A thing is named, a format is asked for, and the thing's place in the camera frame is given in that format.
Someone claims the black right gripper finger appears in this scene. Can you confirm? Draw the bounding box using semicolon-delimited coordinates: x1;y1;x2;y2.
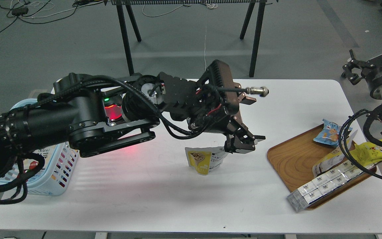
341;49;373;86

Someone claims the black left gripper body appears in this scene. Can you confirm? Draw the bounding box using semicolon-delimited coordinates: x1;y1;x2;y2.
188;59;258;135

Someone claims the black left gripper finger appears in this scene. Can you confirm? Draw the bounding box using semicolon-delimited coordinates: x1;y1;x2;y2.
232;116;266;143
224;133;256;154

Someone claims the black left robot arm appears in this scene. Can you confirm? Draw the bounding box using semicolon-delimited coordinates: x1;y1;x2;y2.
0;60;269;205

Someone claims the blue snack bag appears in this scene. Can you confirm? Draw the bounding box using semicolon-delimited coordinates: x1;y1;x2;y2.
313;119;342;148

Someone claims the yellow snack bag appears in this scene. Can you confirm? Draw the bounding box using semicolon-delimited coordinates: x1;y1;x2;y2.
350;142;382;167

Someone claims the light blue plastic basket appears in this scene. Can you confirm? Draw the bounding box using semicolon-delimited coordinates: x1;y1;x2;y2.
0;99;80;196

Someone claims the red white snack bag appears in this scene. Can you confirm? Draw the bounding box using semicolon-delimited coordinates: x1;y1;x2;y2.
23;148;52;175

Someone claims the wooden tray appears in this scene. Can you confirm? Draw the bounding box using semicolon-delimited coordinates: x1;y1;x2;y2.
267;125;377;210

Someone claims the silver white box pack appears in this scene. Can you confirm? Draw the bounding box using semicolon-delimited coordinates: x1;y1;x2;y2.
287;160;370;212

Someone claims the black barcode scanner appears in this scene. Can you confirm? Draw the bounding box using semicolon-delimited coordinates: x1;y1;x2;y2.
103;95;125;123

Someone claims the black trestle stand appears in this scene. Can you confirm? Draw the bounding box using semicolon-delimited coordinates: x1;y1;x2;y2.
110;0;278;79

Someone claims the black power adapter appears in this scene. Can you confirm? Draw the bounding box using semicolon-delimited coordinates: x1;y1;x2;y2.
11;7;29;17

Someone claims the white floor cable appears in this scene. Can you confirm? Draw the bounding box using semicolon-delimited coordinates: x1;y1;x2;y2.
141;0;219;79

